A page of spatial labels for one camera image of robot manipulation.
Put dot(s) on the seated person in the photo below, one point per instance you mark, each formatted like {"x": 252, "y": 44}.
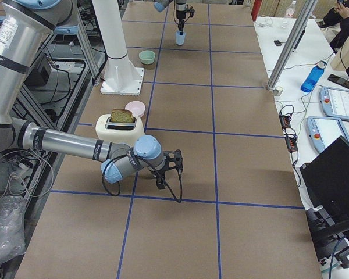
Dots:
{"x": 336, "y": 25}

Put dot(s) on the small metal tape roll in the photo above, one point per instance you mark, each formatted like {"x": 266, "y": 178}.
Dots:
{"x": 278, "y": 91}

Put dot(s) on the pink bowl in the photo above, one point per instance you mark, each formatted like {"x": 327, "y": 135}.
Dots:
{"x": 137, "y": 108}

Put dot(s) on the teach pendant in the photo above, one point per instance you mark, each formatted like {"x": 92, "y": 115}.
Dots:
{"x": 323, "y": 131}
{"x": 335, "y": 102}

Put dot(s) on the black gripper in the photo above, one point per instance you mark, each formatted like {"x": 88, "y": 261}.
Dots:
{"x": 157, "y": 175}
{"x": 180, "y": 11}

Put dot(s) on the black smartphone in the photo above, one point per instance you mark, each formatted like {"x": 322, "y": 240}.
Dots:
{"x": 339, "y": 80}

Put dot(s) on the black laptop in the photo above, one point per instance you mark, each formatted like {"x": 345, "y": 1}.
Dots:
{"x": 327, "y": 179}

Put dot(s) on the clear plastic bag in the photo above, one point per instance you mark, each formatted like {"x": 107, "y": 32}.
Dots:
{"x": 12, "y": 241}

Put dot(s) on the light blue cup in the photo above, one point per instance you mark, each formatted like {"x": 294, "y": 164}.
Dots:
{"x": 180, "y": 37}

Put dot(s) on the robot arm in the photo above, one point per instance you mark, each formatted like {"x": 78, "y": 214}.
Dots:
{"x": 27, "y": 92}
{"x": 160, "y": 6}

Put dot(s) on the green bowl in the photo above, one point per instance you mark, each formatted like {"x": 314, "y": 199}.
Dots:
{"x": 147, "y": 57}

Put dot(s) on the teach pendant far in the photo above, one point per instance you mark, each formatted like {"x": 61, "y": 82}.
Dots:
{"x": 335, "y": 102}

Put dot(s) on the cream white toaster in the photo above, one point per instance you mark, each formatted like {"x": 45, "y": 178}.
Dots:
{"x": 119, "y": 133}

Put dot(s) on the toast bread slice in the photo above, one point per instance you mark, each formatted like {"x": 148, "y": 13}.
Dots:
{"x": 121, "y": 116}

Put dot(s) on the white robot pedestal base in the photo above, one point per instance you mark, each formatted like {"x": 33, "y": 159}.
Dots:
{"x": 120, "y": 76}

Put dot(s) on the teach pendant near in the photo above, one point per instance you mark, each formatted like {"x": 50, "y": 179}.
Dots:
{"x": 323, "y": 131}

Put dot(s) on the aluminium frame post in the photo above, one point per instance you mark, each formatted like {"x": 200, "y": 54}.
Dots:
{"x": 291, "y": 41}

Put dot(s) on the blue water bottle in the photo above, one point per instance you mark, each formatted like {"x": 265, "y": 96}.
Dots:
{"x": 312, "y": 79}

